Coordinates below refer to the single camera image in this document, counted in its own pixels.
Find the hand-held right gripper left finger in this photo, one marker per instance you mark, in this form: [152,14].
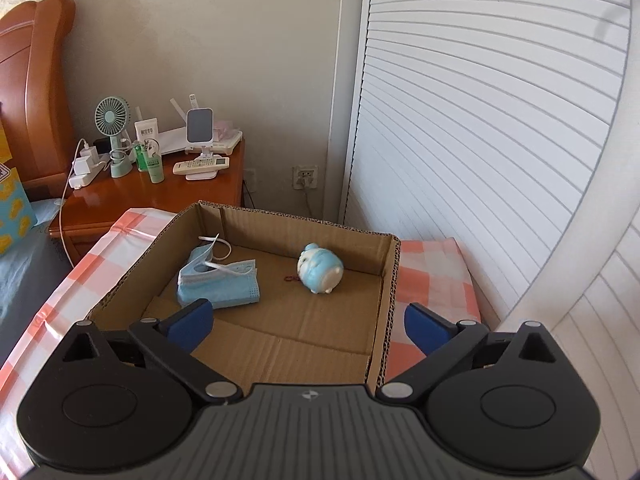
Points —
[192,324]

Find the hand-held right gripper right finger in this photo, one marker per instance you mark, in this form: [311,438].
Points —
[425,331]

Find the cardboard box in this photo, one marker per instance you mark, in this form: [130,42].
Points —
[300,321]

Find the stack of blue face masks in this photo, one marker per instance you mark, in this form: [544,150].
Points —
[225,285]

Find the pink and white checkered tablecloth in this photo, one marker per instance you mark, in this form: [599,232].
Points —
[431,280]

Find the blue and white plush toy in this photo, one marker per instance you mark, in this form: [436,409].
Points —
[320,267]

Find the wooden nightstand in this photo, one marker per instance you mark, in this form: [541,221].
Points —
[150,196]

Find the white remote control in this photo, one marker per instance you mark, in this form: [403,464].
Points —
[200,165]

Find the green bottle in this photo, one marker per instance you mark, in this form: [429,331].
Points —
[155,166]

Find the grey-blue bed sheet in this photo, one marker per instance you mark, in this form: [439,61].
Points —
[25,280]

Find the white power strip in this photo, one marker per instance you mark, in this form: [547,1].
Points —
[87,176]

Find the white router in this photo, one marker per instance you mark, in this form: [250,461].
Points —
[175,140]

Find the white louvered closet door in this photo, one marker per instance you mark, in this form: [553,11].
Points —
[610,310]
[475,110]

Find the white charger plug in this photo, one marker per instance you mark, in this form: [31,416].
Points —
[81,166]
[91,154]

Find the white tube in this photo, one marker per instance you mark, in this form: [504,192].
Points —
[147,134]

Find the pink packet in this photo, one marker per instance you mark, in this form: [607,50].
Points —
[226,128]

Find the black charger plug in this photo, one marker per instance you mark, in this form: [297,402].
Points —
[102,145]

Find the yellow printed pillow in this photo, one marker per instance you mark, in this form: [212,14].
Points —
[12,210]

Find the green mini fan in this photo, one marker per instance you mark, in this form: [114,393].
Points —
[112,115]

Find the wooden headboard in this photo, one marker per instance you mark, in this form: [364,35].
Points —
[35,85]

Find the wall socket with plug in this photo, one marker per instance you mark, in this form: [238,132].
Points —
[305,177]

